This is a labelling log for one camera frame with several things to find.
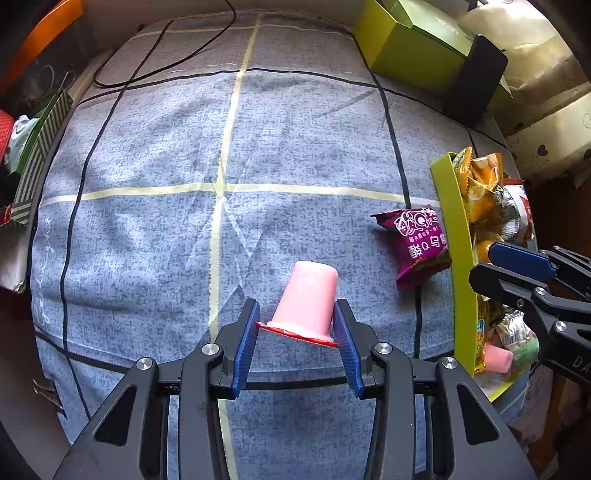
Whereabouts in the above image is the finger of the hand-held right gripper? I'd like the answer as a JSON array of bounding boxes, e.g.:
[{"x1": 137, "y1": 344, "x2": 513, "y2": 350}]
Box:
[
  {"x1": 468, "y1": 262, "x2": 591, "y2": 385},
  {"x1": 488, "y1": 241, "x2": 591, "y2": 301}
]

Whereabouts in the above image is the black cable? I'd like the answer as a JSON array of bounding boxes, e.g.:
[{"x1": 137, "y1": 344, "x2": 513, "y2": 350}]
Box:
[{"x1": 92, "y1": 0, "x2": 238, "y2": 88}]

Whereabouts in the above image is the clear bag of pistachios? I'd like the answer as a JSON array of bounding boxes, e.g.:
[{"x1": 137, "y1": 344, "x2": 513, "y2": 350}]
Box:
[{"x1": 496, "y1": 311, "x2": 541, "y2": 370}]

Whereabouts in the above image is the purple candy packet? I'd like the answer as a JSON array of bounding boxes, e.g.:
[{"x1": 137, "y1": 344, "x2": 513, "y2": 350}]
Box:
[{"x1": 370, "y1": 204, "x2": 453, "y2": 291}]

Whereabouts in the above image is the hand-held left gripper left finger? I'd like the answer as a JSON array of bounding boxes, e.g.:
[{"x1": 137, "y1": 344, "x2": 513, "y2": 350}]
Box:
[{"x1": 53, "y1": 298, "x2": 262, "y2": 480}]

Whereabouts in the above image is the white plastic bag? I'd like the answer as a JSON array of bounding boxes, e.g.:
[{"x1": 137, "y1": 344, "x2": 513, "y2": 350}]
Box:
[{"x1": 7, "y1": 115, "x2": 44, "y2": 162}]

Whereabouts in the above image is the yellow puffed snack bag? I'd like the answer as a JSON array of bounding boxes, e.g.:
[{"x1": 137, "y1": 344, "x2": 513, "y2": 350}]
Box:
[{"x1": 455, "y1": 147, "x2": 509, "y2": 232}]

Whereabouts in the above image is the cream heart print curtain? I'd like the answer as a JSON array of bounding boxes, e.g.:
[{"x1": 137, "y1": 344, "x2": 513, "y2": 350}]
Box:
[{"x1": 457, "y1": 0, "x2": 591, "y2": 185}]

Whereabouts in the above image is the white flat box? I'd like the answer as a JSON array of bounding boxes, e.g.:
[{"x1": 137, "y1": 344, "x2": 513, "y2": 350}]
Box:
[{"x1": 0, "y1": 217, "x2": 35, "y2": 294}]

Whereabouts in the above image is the red textured round lid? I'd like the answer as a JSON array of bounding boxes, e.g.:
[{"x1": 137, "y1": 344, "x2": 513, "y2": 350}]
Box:
[{"x1": 0, "y1": 110, "x2": 16, "y2": 162}]

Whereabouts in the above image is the grey plaid blanket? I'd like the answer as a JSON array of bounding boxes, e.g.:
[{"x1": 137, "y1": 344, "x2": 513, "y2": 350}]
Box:
[{"x1": 28, "y1": 11, "x2": 527, "y2": 480}]

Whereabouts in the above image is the green-edged white box tray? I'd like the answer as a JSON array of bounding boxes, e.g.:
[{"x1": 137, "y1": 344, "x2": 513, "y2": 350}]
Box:
[{"x1": 430, "y1": 148, "x2": 546, "y2": 403}]

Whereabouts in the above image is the black binder clip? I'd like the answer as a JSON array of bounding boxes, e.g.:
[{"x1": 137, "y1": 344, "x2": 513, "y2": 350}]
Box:
[{"x1": 32, "y1": 378, "x2": 65, "y2": 416}]

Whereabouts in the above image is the green white striped box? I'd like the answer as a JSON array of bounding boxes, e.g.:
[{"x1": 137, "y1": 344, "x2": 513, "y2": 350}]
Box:
[{"x1": 9, "y1": 90, "x2": 75, "y2": 224}]

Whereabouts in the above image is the white and orange snack bag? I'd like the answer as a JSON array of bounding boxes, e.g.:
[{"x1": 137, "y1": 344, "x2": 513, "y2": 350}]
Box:
[{"x1": 499, "y1": 178, "x2": 539, "y2": 243}]

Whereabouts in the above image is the black rectangular device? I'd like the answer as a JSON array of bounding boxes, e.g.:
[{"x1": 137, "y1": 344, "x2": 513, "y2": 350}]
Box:
[{"x1": 444, "y1": 34, "x2": 509, "y2": 129}]

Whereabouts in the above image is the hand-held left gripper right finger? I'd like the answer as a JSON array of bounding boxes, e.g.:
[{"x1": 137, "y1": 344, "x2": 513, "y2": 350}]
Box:
[{"x1": 333, "y1": 298, "x2": 539, "y2": 480}]

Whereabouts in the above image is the pink jelly cup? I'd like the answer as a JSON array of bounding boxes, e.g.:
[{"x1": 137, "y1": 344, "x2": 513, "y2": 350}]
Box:
[
  {"x1": 485, "y1": 345, "x2": 514, "y2": 374},
  {"x1": 256, "y1": 261, "x2": 339, "y2": 347}
]

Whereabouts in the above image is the green cardboard box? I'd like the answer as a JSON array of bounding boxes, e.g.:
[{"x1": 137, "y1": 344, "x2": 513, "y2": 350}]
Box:
[{"x1": 353, "y1": 0, "x2": 513, "y2": 116}]

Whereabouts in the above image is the egg yolk pastry packet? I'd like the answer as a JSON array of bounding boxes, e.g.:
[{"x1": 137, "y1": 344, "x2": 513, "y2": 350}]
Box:
[{"x1": 473, "y1": 231, "x2": 504, "y2": 266}]

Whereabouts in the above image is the orange plastic bin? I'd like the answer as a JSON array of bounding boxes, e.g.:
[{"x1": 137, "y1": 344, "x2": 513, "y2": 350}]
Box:
[{"x1": 0, "y1": 0, "x2": 86, "y2": 88}]

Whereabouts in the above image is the gold snack bar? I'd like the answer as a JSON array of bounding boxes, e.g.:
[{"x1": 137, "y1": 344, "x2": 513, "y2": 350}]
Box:
[{"x1": 475, "y1": 298, "x2": 495, "y2": 374}]

